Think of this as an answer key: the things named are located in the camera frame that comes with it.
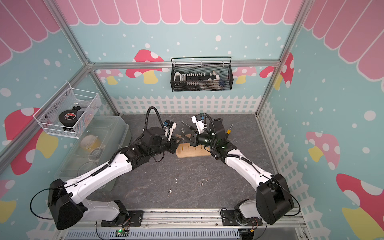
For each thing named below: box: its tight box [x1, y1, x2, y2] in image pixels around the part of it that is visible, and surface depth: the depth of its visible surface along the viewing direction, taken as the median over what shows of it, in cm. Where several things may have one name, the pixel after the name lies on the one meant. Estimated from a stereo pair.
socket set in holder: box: [173, 71, 220, 90], surface depth 90 cm
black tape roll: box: [58, 109, 78, 127], surface depth 71 cm
